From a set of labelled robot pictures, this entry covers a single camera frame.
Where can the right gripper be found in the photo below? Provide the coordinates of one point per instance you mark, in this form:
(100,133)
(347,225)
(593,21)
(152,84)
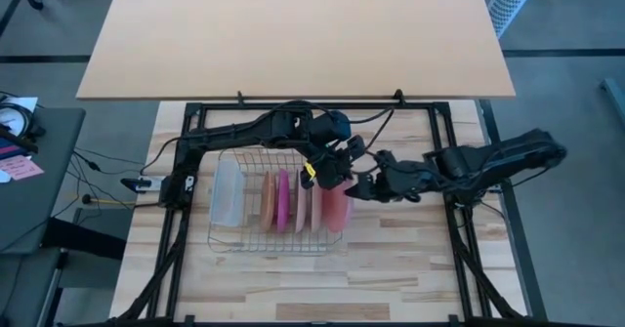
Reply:
(403,180)

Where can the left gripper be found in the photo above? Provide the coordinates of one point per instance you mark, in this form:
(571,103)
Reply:
(334,168)

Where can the pale pink round plate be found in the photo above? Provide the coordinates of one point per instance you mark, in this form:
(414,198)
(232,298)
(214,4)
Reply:
(300,205)
(338,207)

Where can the magenta round plate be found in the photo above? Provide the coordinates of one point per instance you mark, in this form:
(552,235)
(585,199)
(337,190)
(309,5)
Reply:
(282,200)

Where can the orange round plate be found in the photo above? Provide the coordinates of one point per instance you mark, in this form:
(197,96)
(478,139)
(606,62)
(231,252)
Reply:
(267,202)

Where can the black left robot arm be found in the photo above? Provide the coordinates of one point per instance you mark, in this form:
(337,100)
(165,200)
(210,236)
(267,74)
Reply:
(234,132)

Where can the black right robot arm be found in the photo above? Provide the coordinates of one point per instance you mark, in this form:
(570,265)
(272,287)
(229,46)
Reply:
(498,158)

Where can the yellow tape tag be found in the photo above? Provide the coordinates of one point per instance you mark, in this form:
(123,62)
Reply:
(309,170)

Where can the translucent white cutlery holder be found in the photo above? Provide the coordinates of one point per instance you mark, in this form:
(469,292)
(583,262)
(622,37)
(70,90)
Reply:
(227,195)

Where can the large wooden desk top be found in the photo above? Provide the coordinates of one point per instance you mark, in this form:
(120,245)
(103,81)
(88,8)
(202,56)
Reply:
(293,39)

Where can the grey side table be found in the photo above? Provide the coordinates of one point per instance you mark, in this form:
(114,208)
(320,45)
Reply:
(44,195)

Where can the grey metal desk leg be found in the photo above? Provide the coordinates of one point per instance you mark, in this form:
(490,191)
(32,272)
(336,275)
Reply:
(616,90)

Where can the grey side table leg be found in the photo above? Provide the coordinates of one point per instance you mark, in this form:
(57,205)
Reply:
(51,288)

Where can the pink sticky note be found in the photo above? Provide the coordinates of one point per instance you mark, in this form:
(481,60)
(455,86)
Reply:
(22,167)

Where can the white paper sheet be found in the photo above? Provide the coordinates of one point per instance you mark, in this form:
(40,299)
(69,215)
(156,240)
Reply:
(24,103)

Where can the dark purple notebook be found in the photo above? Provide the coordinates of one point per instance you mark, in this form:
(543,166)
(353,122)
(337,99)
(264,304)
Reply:
(7,151)

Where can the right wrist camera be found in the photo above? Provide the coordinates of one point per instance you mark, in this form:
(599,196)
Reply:
(386,160)

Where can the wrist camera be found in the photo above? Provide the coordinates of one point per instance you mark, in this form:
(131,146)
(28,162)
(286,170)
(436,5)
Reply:
(356,147)
(386,160)

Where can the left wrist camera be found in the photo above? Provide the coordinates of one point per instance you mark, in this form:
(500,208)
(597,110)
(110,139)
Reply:
(356,147)

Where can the black frame clamp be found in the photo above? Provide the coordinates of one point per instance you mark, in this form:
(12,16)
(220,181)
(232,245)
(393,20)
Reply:
(240,97)
(400,96)

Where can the black aluminium frame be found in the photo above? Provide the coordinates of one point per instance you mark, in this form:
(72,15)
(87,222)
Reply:
(439,106)

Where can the silver corner bracket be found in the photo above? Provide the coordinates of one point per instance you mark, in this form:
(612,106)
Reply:
(189,183)

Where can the black table side rail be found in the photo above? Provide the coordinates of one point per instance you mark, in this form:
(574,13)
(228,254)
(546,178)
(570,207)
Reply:
(522,268)

